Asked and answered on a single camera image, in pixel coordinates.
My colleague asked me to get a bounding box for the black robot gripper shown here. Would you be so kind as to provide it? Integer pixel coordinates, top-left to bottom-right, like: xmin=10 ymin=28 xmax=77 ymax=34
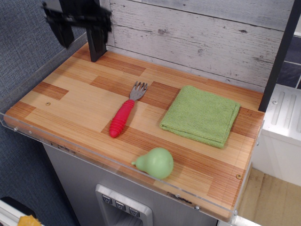
xmin=42 ymin=0 xmax=111 ymax=54

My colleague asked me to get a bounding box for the green toy pear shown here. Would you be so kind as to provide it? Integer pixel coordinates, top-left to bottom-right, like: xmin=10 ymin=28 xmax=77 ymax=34
xmin=132 ymin=147 xmax=174 ymax=179

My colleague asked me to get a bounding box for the red handled metal fork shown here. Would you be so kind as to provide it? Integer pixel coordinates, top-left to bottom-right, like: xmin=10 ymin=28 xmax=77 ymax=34
xmin=109 ymin=82 xmax=148 ymax=138

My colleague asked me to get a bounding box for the dark right support post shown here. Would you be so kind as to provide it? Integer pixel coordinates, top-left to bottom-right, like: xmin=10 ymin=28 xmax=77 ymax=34
xmin=258 ymin=0 xmax=301 ymax=112

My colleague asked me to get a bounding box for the yellow black object corner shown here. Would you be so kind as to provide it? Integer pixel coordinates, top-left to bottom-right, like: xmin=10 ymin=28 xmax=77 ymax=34
xmin=0 ymin=197 xmax=43 ymax=226

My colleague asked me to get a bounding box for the grey metal cabinet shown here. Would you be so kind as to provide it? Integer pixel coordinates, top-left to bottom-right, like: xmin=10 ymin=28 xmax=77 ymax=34
xmin=44 ymin=145 xmax=218 ymax=226

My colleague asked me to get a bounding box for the green folded towel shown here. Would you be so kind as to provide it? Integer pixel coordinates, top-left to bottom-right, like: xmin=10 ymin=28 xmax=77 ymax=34
xmin=160 ymin=85 xmax=240 ymax=148

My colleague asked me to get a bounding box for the clear acrylic table guard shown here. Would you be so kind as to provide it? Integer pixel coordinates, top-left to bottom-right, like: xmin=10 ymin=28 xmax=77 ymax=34
xmin=0 ymin=45 xmax=264 ymax=222

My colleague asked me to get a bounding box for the silver dispenser button panel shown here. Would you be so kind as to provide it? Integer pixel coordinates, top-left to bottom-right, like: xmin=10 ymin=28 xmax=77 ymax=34
xmin=95 ymin=184 xmax=153 ymax=226

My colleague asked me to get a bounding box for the white ribbed appliance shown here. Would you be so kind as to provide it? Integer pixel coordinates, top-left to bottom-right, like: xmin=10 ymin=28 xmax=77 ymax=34
xmin=251 ymin=85 xmax=301 ymax=186

